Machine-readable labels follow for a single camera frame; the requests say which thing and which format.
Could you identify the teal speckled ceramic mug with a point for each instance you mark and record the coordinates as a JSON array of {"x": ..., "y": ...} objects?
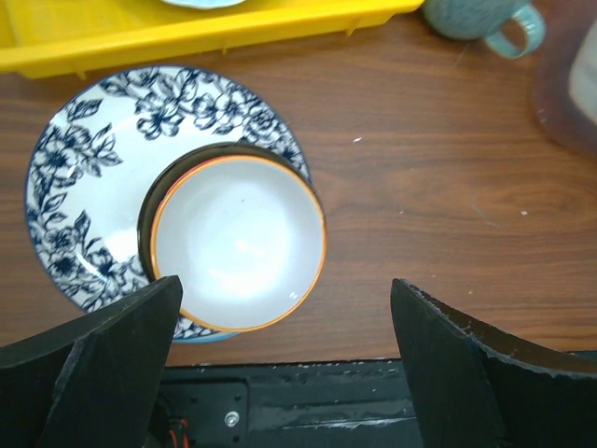
[{"x": 469, "y": 20}]

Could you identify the light-blue bottom plate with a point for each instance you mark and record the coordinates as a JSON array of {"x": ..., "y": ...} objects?
[{"x": 212, "y": 338}]

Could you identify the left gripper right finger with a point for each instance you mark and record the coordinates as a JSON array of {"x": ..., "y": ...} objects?
[{"x": 474, "y": 385}]

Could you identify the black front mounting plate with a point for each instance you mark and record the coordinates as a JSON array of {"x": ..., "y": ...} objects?
[{"x": 358, "y": 403}]

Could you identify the yellow plastic tray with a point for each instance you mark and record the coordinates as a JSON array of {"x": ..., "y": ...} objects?
[{"x": 51, "y": 38}]

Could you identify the clear pink plastic bin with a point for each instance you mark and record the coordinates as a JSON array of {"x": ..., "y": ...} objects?
[{"x": 568, "y": 23}]

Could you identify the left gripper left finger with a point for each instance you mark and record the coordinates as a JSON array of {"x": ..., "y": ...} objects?
[{"x": 93, "y": 381}]

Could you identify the light-teal divided rectangular dish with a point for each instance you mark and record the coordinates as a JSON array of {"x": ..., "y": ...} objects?
[{"x": 582, "y": 77}]

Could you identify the blue floral plate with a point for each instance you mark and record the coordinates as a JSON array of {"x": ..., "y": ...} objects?
[{"x": 98, "y": 156}]

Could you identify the light-blue scalloped plate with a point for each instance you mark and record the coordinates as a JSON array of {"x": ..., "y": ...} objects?
[{"x": 204, "y": 4}]

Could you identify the red patterned black-rimmed bowl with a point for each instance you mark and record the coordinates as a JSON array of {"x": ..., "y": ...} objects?
[{"x": 163, "y": 183}]

